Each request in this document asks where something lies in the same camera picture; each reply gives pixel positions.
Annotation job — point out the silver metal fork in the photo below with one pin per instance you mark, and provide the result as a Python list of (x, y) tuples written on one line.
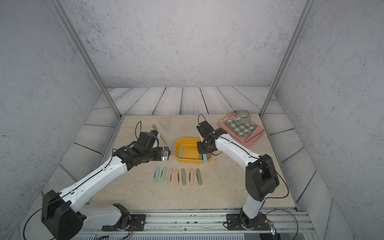
[(159, 134)]

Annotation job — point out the green checkered cloth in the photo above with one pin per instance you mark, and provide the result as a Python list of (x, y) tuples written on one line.
[(240, 130)]

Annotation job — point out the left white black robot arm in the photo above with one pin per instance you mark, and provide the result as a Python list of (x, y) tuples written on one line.
[(63, 213)]

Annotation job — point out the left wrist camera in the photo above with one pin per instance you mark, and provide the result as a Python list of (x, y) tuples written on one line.
[(148, 139)]

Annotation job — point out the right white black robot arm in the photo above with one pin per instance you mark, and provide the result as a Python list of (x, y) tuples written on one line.
[(261, 177)]

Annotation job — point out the left aluminium frame post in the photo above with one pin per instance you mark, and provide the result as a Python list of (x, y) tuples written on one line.
[(70, 30)]

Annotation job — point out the pink cutting board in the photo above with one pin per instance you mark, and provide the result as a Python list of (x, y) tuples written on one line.
[(248, 140)]

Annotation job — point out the aluminium front rail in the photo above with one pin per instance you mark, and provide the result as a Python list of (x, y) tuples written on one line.
[(208, 224)]

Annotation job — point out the grey green folding knife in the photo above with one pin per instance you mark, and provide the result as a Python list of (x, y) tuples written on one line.
[(199, 176)]

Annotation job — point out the aluminium frame post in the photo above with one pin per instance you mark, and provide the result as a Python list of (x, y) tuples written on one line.
[(70, 30), (288, 54)]

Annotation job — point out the olive green folding knife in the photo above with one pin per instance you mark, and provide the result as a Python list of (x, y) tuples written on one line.
[(184, 179)]

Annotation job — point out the yellow plastic storage box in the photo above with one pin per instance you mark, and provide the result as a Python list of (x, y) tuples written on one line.
[(190, 153)]

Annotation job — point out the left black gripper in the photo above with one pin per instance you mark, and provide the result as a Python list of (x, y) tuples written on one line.
[(160, 156)]

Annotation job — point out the light blue folding knife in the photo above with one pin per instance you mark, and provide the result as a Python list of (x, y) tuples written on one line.
[(163, 175)]

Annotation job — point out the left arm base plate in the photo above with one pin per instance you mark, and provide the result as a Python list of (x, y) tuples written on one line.
[(135, 223)]

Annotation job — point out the pale mint folding knife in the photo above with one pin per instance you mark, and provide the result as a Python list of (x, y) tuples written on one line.
[(180, 153)]

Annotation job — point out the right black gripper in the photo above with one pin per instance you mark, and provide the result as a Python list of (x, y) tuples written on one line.
[(200, 150)]

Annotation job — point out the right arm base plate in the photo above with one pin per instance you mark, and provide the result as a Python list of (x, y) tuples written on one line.
[(237, 222)]

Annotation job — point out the teal folding knife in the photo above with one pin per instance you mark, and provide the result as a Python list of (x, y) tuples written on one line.
[(205, 159)]

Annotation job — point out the right aluminium frame post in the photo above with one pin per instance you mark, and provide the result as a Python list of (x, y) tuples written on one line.
[(288, 54)]

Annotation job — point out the clear drinking glass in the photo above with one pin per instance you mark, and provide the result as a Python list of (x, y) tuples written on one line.
[(166, 124)]

